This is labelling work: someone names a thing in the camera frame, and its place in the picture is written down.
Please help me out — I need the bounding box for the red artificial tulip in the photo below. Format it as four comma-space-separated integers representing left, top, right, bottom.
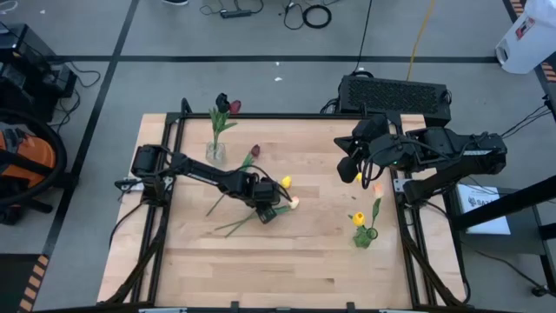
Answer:
210, 99, 242, 151

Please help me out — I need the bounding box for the green glass vase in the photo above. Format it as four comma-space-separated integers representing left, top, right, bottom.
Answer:
352, 225, 380, 250

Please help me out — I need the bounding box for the black hanging cable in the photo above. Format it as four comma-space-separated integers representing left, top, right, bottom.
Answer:
354, 0, 374, 74

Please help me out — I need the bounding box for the white printed sheet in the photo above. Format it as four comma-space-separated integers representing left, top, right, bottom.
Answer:
455, 182, 513, 236

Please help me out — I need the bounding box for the white plastic container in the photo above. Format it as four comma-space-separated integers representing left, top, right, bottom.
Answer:
494, 0, 556, 75

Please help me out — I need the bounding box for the cream artificial tulip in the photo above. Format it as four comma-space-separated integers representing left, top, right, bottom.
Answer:
214, 196, 301, 231

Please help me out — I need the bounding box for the black equipment case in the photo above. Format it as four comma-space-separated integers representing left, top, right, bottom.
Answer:
0, 23, 79, 125

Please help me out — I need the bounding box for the black metal beam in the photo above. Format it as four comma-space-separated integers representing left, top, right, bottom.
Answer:
451, 175, 556, 232

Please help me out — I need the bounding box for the grey side table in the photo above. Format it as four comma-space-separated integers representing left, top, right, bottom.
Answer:
447, 184, 556, 257

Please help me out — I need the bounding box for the dark maroon artificial tulip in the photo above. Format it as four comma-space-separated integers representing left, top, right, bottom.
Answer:
205, 143, 261, 217

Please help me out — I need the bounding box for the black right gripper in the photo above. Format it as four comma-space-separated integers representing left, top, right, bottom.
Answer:
333, 115, 418, 184

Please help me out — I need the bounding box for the orange and black machine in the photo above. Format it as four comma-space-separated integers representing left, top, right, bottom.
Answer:
0, 107, 70, 226

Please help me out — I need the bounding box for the black perforated computer case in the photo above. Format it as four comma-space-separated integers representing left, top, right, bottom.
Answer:
337, 74, 453, 128

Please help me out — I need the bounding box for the black hazard-striped floor mat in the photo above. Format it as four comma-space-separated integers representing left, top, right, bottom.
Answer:
0, 254, 51, 313

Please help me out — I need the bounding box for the black-purple artificial tulip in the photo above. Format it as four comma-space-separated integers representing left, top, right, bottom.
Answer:
209, 92, 231, 151

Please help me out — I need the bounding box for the clear cut-glass vase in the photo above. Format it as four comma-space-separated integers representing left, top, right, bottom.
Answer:
205, 141, 227, 165

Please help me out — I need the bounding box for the coiled black cable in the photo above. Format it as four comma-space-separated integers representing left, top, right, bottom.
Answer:
301, 3, 334, 30

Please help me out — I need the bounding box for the yellow hanging cable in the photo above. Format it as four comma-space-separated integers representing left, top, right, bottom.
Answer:
405, 0, 438, 83

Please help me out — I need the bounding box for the black power strip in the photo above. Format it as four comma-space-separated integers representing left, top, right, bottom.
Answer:
219, 9, 254, 20

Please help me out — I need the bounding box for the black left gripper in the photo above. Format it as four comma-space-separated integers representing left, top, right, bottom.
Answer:
242, 171, 283, 226

